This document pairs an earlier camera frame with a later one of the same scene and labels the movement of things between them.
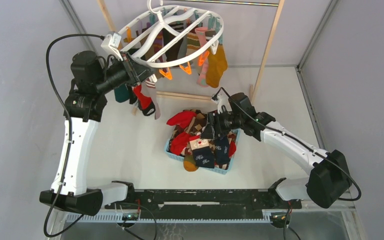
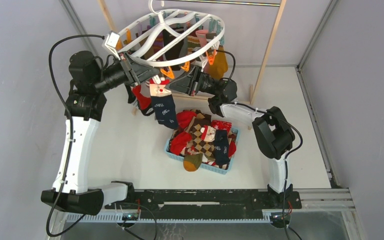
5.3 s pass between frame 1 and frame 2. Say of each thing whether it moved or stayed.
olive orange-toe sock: stayed
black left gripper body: stayed
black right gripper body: moved
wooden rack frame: stayed
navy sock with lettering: moved
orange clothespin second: stayed
